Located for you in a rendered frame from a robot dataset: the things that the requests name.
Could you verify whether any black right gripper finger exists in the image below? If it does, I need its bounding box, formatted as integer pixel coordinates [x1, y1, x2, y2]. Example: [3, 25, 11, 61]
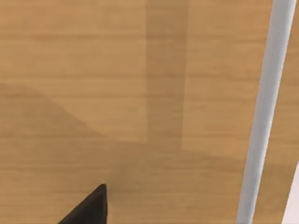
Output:
[57, 183, 108, 224]

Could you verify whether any long metal handle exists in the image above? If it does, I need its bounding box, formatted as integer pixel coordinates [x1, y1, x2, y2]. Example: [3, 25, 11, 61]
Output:
[236, 0, 297, 224]

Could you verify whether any wooden door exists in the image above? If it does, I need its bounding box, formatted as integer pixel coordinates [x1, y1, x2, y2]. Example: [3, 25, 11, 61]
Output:
[0, 0, 299, 224]

